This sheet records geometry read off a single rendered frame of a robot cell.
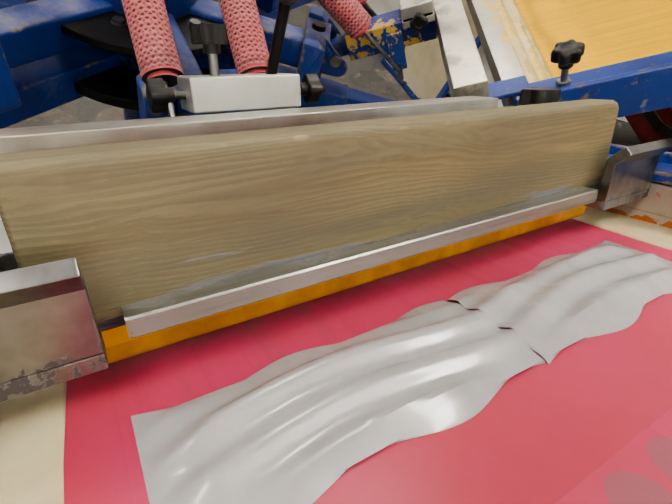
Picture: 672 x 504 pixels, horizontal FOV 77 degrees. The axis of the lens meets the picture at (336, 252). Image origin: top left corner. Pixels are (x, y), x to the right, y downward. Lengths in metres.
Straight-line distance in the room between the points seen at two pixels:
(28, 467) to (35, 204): 0.10
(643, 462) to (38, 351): 0.23
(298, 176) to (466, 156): 0.12
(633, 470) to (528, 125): 0.21
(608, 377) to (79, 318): 0.23
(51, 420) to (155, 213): 0.10
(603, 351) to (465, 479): 0.12
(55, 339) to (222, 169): 0.09
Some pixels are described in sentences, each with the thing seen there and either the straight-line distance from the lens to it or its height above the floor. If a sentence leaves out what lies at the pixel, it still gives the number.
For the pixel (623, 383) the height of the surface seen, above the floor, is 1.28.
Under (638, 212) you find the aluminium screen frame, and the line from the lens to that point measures 0.48.
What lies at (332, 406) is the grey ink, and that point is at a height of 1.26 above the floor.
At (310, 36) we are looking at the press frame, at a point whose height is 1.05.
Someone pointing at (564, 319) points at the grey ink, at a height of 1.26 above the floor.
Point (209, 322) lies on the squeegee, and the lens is 0.23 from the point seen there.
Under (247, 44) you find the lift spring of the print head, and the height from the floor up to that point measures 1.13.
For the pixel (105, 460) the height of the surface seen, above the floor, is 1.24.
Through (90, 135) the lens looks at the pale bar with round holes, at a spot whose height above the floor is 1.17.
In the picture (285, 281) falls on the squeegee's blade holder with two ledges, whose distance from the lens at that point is 0.21.
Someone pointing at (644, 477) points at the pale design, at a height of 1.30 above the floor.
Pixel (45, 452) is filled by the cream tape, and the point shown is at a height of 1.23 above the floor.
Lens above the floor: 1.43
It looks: 50 degrees down
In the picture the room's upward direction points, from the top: 25 degrees clockwise
